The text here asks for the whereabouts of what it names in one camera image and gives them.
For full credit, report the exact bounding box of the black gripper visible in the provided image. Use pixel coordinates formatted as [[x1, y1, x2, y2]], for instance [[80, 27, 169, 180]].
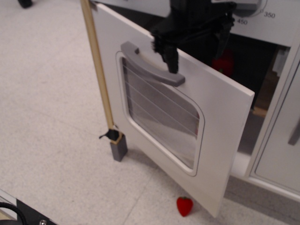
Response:
[[150, 0, 237, 73]]

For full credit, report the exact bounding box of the white oven door with window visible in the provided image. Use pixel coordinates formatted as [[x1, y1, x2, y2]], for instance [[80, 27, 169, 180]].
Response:
[[92, 3, 255, 217]]

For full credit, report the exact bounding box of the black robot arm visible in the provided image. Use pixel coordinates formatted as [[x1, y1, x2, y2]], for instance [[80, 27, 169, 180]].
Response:
[[150, 0, 237, 74]]

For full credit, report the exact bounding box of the grey oven temperature knob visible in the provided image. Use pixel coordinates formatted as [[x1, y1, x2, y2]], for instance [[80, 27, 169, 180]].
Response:
[[233, 0, 262, 17]]

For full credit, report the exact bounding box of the red toy bell pepper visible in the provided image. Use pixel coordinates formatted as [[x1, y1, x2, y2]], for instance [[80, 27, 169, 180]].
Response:
[[211, 49, 234, 77]]

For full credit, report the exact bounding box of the red lidded spice jar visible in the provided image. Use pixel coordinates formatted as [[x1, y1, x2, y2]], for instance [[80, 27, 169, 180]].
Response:
[[195, 113, 200, 136]]

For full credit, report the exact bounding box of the grey cabinet foot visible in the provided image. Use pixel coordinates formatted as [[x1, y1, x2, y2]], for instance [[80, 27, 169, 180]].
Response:
[[110, 135, 128, 162]]

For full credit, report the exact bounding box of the white right cabinet door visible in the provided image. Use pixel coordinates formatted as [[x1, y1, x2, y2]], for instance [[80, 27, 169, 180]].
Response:
[[249, 49, 300, 197]]

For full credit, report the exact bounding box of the red toy strawberry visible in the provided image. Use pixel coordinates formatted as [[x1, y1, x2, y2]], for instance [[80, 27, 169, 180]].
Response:
[[176, 197, 194, 217]]

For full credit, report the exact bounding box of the black caster wheel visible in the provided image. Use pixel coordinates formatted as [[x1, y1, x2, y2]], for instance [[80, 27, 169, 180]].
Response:
[[18, 0, 33, 8]]

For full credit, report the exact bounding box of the grey right door handle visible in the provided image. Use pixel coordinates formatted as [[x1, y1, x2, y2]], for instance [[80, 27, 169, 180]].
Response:
[[288, 119, 300, 146]]

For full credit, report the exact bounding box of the black base plate with screw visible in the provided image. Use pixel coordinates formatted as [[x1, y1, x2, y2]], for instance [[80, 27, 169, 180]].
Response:
[[16, 199, 57, 225]]

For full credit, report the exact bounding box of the aluminium frame rail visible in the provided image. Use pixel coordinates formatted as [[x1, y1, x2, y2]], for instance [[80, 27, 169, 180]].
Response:
[[0, 187, 18, 221]]

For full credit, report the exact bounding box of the black cable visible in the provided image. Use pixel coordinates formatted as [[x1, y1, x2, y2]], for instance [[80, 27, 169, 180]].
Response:
[[0, 202, 33, 225]]

